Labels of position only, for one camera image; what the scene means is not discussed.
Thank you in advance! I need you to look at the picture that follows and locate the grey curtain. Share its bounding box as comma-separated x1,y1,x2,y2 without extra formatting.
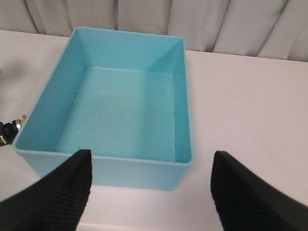
0,0,308,62

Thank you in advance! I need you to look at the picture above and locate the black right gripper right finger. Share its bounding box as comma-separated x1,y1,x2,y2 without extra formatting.
210,151,308,231

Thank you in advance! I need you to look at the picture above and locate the yellow button near box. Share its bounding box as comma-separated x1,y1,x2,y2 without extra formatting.
0,115,27,147

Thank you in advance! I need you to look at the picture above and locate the blue plastic box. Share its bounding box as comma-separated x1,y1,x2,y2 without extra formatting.
13,27,193,191

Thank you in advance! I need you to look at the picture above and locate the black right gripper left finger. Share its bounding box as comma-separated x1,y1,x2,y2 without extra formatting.
0,150,92,231

